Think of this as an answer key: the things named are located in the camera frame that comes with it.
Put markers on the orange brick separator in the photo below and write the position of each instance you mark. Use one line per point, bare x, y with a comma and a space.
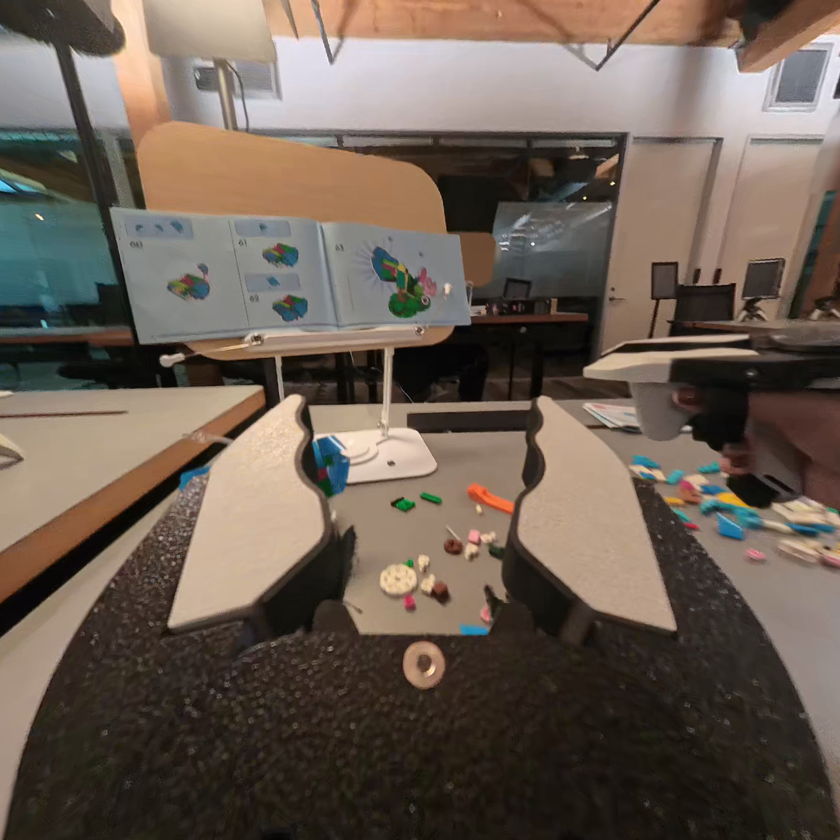
489, 499

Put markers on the white round lego plate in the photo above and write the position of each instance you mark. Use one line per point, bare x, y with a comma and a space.
398, 579

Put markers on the thin red stick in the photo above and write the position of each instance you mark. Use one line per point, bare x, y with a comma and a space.
62, 413

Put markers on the printed paper leaflets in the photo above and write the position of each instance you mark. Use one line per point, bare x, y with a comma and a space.
610, 417

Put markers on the book stand with wooden board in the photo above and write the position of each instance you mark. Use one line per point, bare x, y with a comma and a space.
387, 453

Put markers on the glass partition black frame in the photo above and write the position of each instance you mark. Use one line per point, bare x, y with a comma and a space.
525, 197

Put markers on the grey desk with wooden edge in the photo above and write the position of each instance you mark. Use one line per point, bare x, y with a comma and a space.
98, 446

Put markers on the black office chair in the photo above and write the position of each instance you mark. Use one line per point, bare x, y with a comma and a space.
705, 308

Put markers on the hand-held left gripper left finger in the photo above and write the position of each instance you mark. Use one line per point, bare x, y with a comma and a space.
256, 512

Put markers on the small loose lego pieces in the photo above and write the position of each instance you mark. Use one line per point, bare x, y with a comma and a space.
474, 537

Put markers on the wall air vent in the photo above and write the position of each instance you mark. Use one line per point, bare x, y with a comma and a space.
253, 79
799, 75

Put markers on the white door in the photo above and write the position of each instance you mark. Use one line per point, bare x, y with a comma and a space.
774, 197
676, 210

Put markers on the wooden background desk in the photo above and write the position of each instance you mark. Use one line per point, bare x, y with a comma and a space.
525, 318

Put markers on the white shade floor lamp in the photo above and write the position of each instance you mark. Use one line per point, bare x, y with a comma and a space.
210, 29

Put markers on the black floor lamp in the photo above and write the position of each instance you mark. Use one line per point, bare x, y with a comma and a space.
79, 131

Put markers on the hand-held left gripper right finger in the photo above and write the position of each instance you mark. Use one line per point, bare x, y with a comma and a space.
590, 525

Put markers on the person's right hand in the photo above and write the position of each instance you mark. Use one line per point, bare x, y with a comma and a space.
800, 439

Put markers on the pile of colourful lego bricks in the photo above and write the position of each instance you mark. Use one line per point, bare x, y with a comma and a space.
728, 525

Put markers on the open lego instruction booklet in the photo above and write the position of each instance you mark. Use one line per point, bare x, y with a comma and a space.
289, 275

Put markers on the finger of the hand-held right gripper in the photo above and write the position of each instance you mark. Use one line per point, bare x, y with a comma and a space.
682, 346
630, 369

